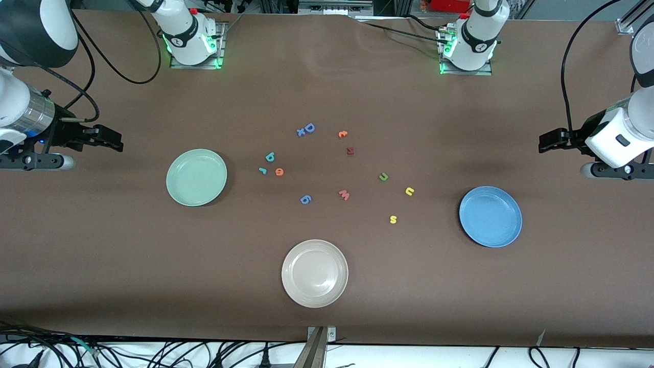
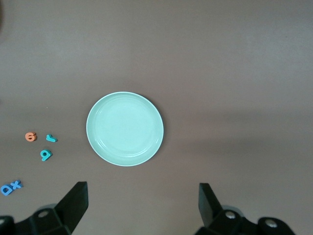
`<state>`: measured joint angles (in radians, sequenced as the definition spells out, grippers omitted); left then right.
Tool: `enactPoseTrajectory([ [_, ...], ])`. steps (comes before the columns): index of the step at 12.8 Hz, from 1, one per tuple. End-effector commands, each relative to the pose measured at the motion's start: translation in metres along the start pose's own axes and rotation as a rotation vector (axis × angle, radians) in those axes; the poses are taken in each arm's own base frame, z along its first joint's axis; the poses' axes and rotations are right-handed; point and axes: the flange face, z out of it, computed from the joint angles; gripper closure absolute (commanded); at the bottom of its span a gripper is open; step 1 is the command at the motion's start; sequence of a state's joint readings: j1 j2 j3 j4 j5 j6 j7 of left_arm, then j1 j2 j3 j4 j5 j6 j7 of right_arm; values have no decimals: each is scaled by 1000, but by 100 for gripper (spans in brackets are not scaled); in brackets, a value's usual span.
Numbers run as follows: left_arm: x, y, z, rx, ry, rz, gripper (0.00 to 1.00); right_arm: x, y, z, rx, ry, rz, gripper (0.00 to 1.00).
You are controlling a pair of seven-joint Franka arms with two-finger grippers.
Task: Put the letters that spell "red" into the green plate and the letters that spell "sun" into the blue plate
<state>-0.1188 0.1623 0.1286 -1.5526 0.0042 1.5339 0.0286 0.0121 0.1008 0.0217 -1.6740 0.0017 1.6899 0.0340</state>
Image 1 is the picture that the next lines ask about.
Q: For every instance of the light green plate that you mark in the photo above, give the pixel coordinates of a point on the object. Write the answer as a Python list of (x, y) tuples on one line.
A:
[(196, 177)]

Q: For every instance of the beige plate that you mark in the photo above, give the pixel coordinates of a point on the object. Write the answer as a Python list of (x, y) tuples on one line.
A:
[(314, 273)]

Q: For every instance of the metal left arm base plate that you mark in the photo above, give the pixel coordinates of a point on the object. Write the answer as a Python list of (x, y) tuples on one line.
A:
[(485, 72)]

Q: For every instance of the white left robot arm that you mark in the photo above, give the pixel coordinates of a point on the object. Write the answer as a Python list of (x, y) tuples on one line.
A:
[(477, 36)]

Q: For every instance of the metal bracket with profile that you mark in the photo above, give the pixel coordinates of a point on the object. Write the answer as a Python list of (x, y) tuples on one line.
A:
[(317, 342)]

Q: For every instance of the black plug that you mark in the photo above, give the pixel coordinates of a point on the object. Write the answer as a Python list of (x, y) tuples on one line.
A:
[(264, 359)]

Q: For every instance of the grey metal frame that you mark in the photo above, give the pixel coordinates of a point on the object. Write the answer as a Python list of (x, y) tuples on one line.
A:
[(334, 6)]

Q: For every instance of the blue foam letter D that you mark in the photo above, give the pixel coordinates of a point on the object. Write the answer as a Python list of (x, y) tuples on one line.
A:
[(312, 128)]

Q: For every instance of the blue foam letter g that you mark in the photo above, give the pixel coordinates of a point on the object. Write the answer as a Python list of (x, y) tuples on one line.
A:
[(305, 199)]

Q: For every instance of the blue plate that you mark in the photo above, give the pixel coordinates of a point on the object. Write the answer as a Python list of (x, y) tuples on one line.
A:
[(490, 216)]

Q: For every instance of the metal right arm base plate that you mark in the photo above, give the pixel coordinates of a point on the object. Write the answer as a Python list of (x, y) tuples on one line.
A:
[(219, 59)]

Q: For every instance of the red box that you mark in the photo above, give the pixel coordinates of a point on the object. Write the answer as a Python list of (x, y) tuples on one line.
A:
[(449, 5)]

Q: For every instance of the pink foam letter w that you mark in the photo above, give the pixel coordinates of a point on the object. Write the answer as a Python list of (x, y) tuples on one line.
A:
[(344, 194)]

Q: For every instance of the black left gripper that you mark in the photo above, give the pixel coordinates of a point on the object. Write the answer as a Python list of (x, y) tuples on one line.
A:
[(576, 138)]

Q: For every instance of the aluminium corner profile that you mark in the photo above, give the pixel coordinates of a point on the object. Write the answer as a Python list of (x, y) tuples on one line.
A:
[(631, 20)]

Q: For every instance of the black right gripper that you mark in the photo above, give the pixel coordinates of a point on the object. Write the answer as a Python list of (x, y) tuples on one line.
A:
[(65, 134)]

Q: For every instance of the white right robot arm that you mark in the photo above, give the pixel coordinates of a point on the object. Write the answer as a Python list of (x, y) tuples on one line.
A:
[(184, 36)]

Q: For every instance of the white tape scrap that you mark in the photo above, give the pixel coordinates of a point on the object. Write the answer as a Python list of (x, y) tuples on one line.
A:
[(540, 338)]

